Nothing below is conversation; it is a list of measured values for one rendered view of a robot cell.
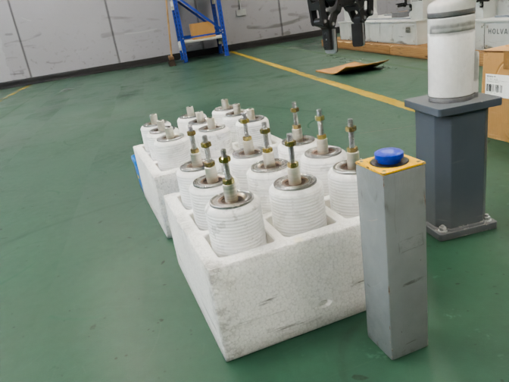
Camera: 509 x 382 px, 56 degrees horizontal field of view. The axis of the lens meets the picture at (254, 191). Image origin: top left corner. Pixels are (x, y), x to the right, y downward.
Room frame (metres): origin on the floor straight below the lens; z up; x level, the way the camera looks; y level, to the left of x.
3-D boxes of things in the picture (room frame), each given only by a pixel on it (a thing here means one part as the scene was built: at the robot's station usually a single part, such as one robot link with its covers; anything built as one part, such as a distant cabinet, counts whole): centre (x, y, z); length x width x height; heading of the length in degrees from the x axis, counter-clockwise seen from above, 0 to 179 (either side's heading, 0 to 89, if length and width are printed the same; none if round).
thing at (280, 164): (0.89, -0.04, 0.25); 0.08 x 0.08 x 0.01
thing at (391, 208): (0.64, -0.20, 0.16); 0.07 x 0.07 x 0.31; 17
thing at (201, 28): (6.88, 0.37, 0.36); 0.31 x 0.25 x 0.20; 99
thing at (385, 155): (0.64, -0.20, 0.32); 0.04 x 0.04 x 0.02
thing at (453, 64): (1.02, -0.45, 0.39); 0.09 x 0.09 x 0.17; 9
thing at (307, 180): (0.78, -0.07, 0.25); 0.08 x 0.08 x 0.01
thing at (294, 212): (0.78, -0.07, 0.16); 0.10 x 0.10 x 0.18
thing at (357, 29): (0.84, -0.21, 0.48); 0.02 x 0.01 x 0.04; 37
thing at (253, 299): (0.89, -0.04, 0.09); 0.39 x 0.39 x 0.18; 17
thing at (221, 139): (1.30, 0.09, 0.16); 0.10 x 0.10 x 0.18
